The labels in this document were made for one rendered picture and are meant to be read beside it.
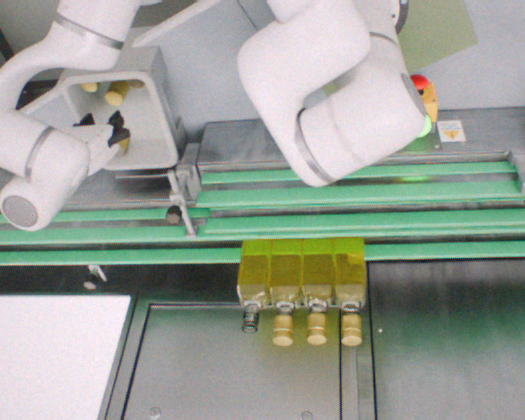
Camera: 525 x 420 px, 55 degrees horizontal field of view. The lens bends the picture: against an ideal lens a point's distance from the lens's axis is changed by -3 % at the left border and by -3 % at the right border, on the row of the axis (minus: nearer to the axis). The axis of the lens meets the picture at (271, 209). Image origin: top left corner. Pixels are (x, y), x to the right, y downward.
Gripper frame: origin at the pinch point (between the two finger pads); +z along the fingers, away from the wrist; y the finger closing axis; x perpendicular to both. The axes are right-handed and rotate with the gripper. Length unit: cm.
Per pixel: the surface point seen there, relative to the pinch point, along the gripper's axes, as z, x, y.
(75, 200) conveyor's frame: 6.8, -19.4, -15.3
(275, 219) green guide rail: 0.3, -22.2, 28.1
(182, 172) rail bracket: 1.2, -11.5, 12.0
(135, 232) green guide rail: 0.0, -23.6, -0.4
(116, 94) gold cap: 6.7, 2.8, 0.9
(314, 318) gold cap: -17, -32, 35
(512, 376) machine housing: -14, -51, 71
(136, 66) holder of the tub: 5.1, 7.9, 6.8
